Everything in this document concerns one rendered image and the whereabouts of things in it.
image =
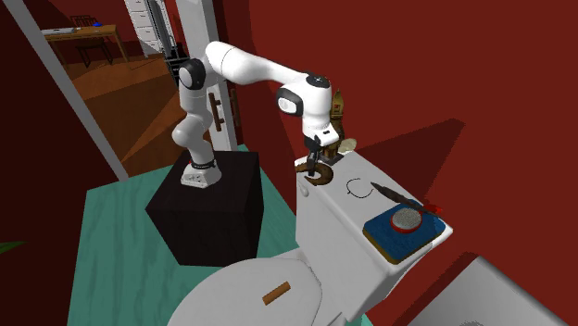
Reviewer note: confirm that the wooden desk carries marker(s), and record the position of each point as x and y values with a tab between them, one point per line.
90	32

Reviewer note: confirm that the red strainer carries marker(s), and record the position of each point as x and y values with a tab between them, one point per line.
405	219

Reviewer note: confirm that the beige shell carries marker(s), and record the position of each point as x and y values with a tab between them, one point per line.
348	144

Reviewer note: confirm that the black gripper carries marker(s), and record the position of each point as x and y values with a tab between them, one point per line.
313	151

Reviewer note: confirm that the brown bar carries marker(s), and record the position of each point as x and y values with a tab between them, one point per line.
276	293

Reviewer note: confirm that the brown tower figure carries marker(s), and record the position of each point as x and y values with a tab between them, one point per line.
337	116

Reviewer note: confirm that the blue book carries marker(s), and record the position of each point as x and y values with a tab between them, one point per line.
397	244

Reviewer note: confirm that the white chest of drawers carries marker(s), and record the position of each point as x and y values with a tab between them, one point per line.
147	27

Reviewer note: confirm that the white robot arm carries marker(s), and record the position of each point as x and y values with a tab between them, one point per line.
253	67

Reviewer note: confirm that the white toilet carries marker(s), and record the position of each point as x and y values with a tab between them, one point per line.
334	234

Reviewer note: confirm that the dark chair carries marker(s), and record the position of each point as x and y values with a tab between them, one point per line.
92	49

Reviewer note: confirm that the black robot stand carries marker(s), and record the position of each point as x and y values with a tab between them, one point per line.
212	216

